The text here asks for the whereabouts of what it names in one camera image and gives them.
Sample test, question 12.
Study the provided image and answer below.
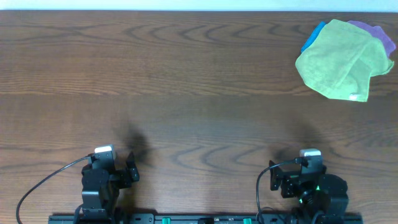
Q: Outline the blue microfiber cloth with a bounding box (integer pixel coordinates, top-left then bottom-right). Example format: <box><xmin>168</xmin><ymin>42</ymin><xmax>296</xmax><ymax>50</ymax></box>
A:
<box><xmin>300</xmin><ymin>21</ymin><xmax>326</xmax><ymax>53</ymax></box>

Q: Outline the light green microfiber cloth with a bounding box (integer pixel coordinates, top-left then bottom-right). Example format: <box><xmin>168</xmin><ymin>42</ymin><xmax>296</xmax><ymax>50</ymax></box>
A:
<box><xmin>295</xmin><ymin>19</ymin><xmax>394</xmax><ymax>102</ymax></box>

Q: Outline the purple microfiber cloth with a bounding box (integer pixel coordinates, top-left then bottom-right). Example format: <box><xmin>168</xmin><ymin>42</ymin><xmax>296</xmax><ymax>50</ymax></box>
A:
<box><xmin>348</xmin><ymin>21</ymin><xmax>396</xmax><ymax>57</ymax></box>

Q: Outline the left black cable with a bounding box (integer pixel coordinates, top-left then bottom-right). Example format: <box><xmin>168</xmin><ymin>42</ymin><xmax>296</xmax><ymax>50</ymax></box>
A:
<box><xmin>16</xmin><ymin>155</ymin><xmax>94</xmax><ymax>224</ymax></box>

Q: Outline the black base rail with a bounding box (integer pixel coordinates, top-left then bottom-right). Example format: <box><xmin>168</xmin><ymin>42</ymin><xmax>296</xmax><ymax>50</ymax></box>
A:
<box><xmin>48</xmin><ymin>213</ymin><xmax>364</xmax><ymax>224</ymax></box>

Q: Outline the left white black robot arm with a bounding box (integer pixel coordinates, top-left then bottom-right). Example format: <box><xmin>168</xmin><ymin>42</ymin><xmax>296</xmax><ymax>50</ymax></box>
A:
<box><xmin>73</xmin><ymin>152</ymin><xmax>139</xmax><ymax>223</ymax></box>

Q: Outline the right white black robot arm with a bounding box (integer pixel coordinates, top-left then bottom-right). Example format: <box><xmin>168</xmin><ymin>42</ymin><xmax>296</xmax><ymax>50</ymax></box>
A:
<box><xmin>269</xmin><ymin>156</ymin><xmax>349</xmax><ymax>223</ymax></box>

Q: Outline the right black cable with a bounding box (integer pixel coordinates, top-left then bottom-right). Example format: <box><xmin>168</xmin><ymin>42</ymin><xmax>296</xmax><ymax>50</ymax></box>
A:
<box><xmin>255</xmin><ymin>158</ymin><xmax>304</xmax><ymax>224</ymax></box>

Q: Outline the black cable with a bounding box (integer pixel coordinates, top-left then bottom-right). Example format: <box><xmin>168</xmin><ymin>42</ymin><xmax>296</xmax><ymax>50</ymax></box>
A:
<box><xmin>255</xmin><ymin>158</ymin><xmax>304</xmax><ymax>224</ymax></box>
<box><xmin>16</xmin><ymin>155</ymin><xmax>94</xmax><ymax>224</ymax></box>

